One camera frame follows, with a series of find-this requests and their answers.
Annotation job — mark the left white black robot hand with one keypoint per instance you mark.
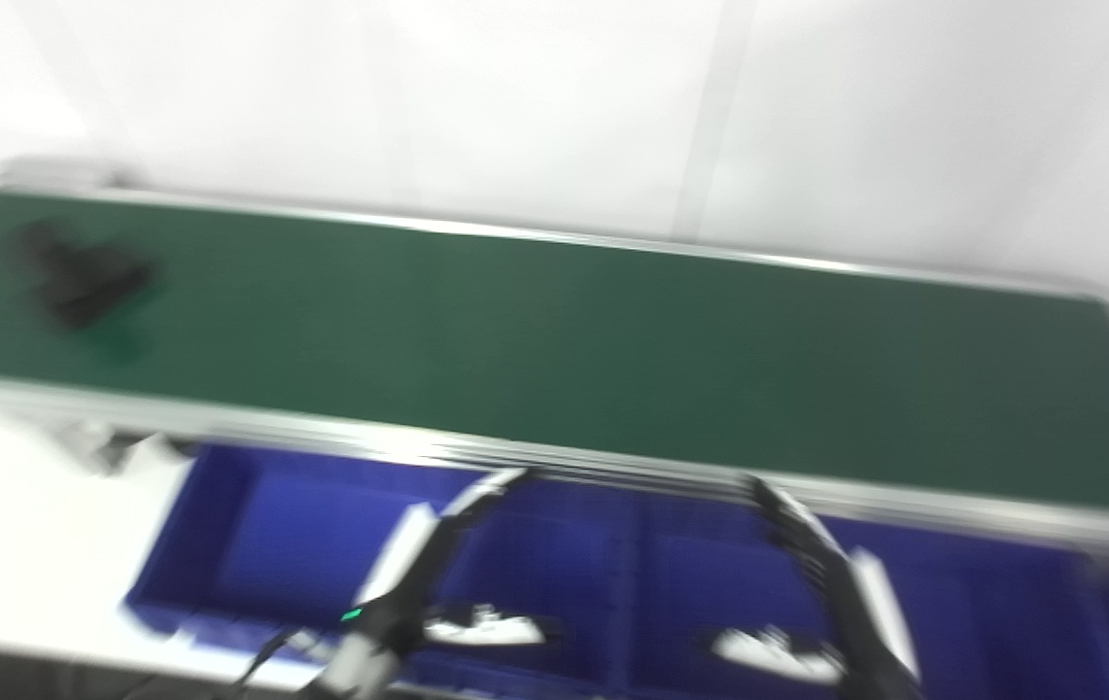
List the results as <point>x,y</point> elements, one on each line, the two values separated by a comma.
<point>398,583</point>

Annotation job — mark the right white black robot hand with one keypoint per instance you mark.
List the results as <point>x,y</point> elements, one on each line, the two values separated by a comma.
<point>855,622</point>

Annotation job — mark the black cylinder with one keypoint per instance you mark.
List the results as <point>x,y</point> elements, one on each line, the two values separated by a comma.
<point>80,277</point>

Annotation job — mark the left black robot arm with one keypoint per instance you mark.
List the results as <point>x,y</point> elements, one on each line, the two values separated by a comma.
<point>360,671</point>

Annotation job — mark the green conveyor belt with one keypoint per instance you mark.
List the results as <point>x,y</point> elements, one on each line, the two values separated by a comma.
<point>554,350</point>

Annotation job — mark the aluminium conveyor leg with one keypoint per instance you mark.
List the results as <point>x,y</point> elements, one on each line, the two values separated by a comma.
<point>117,449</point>

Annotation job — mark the grey conveyor end housing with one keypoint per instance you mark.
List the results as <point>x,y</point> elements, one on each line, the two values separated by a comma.
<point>58,177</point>

